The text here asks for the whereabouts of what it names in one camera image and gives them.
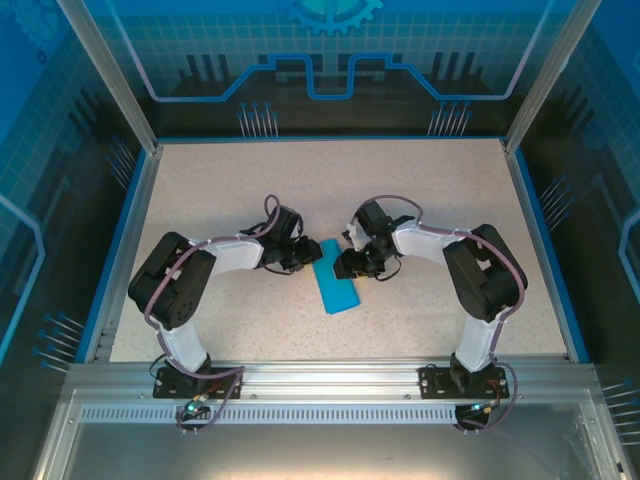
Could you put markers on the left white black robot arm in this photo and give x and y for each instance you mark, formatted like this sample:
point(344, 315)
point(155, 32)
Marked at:
point(235, 260)

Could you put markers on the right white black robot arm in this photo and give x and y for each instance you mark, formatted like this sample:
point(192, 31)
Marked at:
point(425, 245)

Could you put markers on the sheet metal tray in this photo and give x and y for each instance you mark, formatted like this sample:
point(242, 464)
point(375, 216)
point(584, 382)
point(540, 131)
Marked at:
point(325, 450)

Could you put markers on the aluminium cross rail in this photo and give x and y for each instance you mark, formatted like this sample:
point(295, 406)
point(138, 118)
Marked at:
point(330, 372)

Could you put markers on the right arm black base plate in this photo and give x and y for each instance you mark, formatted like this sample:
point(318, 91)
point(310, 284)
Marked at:
point(432, 382)

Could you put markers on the blue-edged aluminium side rail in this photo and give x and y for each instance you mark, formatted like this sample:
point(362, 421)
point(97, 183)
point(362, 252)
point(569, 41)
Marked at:
point(131, 225)
point(537, 225)

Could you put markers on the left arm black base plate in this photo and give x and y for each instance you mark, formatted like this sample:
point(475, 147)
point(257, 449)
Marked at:
point(167, 385)

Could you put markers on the aluminium frame post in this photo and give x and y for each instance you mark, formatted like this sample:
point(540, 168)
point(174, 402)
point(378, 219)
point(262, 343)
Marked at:
point(550, 75)
point(107, 75)

